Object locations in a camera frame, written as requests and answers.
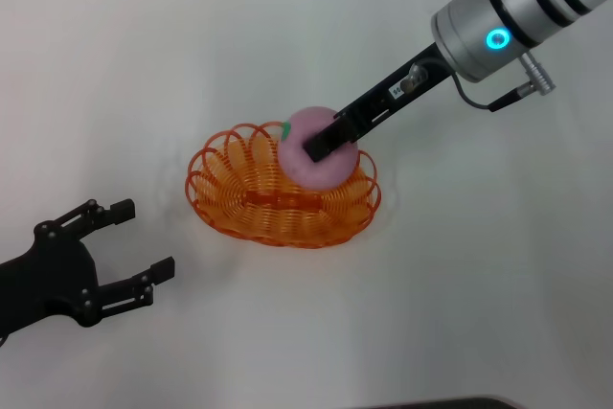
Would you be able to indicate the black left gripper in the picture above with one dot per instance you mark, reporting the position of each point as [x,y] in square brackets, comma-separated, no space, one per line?
[48,279]

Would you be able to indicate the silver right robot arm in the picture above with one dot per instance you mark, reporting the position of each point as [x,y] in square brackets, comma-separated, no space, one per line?
[507,6]

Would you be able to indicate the orange plastic wicker basket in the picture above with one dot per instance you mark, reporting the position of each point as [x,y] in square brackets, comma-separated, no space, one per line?
[268,217]

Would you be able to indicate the pink toy peach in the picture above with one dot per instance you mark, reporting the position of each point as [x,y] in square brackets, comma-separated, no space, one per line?
[311,176]

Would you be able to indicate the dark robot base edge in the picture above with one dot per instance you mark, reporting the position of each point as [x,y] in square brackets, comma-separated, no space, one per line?
[455,404]

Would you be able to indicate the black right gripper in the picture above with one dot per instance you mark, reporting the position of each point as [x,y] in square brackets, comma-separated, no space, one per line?
[383,102]

